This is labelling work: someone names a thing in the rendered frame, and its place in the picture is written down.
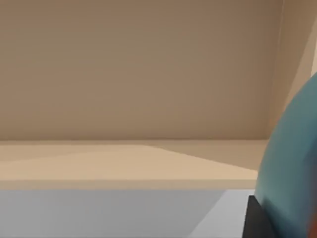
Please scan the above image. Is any teal rounded object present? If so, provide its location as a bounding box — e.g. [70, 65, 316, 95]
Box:
[254, 71, 317, 238]

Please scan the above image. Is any open wooden shelf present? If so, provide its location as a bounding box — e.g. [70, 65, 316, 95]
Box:
[0, 0, 317, 191]

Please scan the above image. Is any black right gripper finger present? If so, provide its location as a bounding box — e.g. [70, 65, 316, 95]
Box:
[242, 195, 275, 238]

